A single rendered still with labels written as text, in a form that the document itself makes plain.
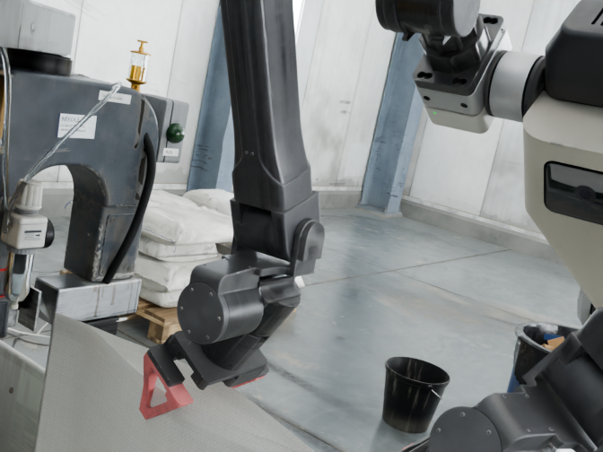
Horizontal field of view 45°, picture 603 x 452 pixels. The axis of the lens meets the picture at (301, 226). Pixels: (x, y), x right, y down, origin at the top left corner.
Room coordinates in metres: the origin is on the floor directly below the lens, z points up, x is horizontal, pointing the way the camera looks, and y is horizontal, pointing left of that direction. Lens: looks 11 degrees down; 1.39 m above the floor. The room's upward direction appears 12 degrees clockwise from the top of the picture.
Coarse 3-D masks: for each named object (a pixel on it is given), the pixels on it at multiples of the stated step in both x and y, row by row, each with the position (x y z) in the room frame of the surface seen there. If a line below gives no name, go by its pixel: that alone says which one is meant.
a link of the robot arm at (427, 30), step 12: (408, 0) 0.88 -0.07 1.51; (420, 0) 0.87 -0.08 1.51; (432, 0) 0.87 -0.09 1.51; (408, 12) 0.89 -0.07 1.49; (420, 12) 0.88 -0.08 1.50; (432, 12) 0.87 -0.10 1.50; (408, 24) 0.90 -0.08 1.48; (420, 24) 0.89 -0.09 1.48; (432, 24) 0.88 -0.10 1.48; (408, 36) 0.92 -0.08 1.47; (432, 36) 0.90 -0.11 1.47; (444, 36) 0.89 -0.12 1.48
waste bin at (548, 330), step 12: (528, 324) 2.83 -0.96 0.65; (540, 324) 2.89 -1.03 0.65; (552, 324) 2.91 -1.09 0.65; (528, 336) 2.84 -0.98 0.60; (540, 336) 2.89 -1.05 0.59; (552, 336) 2.90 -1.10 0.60; (564, 336) 2.91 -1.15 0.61; (516, 348) 2.71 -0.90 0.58; (528, 348) 2.61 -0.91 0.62; (540, 348) 2.54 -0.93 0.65; (516, 360) 2.67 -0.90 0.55; (528, 360) 2.60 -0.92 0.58; (540, 360) 2.54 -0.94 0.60; (516, 372) 2.65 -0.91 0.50; (516, 384) 2.64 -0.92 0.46
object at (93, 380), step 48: (96, 336) 0.83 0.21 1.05; (48, 384) 0.86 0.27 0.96; (96, 384) 0.81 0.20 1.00; (192, 384) 0.78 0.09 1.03; (48, 432) 0.86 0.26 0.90; (96, 432) 0.80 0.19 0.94; (144, 432) 0.72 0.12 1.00; (192, 432) 0.68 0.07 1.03; (240, 432) 0.66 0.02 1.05; (288, 432) 0.68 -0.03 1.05
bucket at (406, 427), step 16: (400, 368) 3.26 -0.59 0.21; (416, 368) 3.27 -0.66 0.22; (432, 368) 3.25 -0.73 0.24; (400, 384) 3.02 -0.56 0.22; (416, 384) 2.99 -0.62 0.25; (432, 384) 3.00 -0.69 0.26; (448, 384) 3.07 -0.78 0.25; (384, 400) 3.12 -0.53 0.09; (400, 400) 3.03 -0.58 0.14; (416, 400) 3.01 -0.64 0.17; (432, 400) 3.03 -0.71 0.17; (384, 416) 3.10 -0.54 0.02; (400, 416) 3.03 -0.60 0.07; (416, 416) 3.02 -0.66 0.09; (432, 416) 3.07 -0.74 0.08; (416, 432) 3.04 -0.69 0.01
